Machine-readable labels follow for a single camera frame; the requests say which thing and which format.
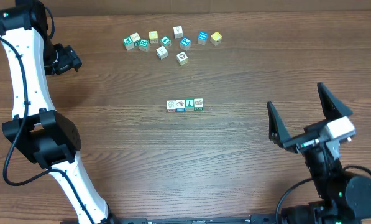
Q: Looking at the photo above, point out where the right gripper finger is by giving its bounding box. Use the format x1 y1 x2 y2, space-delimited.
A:
267 101 291 147
317 82 353 120

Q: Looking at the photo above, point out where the green B wooden block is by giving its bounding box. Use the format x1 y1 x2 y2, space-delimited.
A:
194 98 204 111

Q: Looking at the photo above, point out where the green L wooden block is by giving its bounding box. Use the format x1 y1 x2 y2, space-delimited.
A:
185 99 195 111

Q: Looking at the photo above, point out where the blue edged squirrel block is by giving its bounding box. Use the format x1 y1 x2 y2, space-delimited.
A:
176 100 186 112

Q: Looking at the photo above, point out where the red letter wooden block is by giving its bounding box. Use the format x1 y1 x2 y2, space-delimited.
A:
167 100 176 113

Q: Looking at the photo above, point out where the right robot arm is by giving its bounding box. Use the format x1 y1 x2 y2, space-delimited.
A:
267 82 371 223

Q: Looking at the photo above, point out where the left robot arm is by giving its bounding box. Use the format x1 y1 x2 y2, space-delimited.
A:
0 0 118 223

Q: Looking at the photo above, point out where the cardboard backdrop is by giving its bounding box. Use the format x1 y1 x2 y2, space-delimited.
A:
42 0 371 16

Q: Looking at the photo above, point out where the green J wooden block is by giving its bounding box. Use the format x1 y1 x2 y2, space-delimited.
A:
122 36 135 50

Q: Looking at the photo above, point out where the plain wood green-side block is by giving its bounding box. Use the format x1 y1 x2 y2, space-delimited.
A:
130 32 141 47

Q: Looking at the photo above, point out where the green R wooden block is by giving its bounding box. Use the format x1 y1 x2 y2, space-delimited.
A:
139 39 150 52

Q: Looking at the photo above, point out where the yellow top left block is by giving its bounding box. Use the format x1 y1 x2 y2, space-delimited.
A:
149 30 159 44

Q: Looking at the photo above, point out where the blue edged plain block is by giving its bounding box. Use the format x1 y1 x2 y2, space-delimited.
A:
156 46 168 60

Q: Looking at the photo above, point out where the green 4 wooden block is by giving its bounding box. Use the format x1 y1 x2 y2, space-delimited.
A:
160 35 172 48

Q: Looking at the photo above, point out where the yellow top right block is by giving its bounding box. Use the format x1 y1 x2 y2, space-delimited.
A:
210 32 222 46

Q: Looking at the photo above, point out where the plain white top block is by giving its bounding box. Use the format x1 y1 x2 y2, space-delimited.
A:
173 26 183 39

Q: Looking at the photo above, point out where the yellow edged animal block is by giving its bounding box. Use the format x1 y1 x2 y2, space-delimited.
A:
176 52 188 66

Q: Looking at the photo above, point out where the blue P wooden block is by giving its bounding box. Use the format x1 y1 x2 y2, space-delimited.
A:
180 37 191 51

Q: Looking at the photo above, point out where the blue top wooden block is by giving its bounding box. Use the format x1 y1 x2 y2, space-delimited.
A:
197 31 208 45

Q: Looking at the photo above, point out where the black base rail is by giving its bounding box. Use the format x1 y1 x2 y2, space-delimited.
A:
60 213 285 224

